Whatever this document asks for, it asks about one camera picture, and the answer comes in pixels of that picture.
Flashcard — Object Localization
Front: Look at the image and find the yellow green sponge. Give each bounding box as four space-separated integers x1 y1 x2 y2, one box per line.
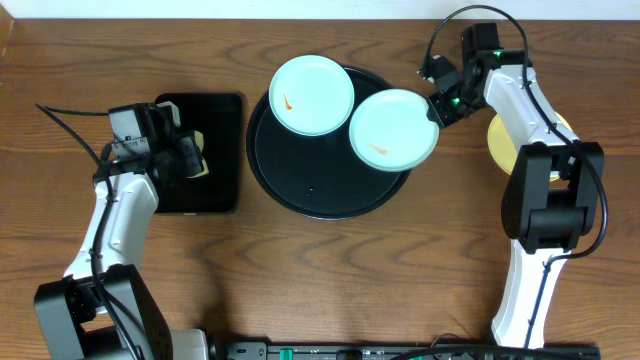
188 131 209 178

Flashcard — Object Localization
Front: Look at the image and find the light blue plate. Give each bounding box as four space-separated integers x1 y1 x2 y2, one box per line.
349 89 439 172
268 55 355 137

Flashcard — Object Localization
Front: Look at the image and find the yellow plate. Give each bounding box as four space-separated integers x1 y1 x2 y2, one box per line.
487 114 565 175

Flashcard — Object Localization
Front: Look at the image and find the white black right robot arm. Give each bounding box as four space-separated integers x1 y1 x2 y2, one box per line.
419 23 606 349

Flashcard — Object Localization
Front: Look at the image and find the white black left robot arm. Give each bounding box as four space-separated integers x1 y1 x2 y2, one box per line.
34 131 209 359

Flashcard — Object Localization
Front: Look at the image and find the black rectangular tray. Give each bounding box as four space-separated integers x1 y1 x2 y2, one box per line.
156 93 243 215

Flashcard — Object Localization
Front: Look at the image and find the black round tray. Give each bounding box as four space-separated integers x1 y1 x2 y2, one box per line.
246 94 410 220

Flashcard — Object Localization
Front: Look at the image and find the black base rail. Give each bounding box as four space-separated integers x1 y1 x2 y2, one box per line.
216 341 602 360

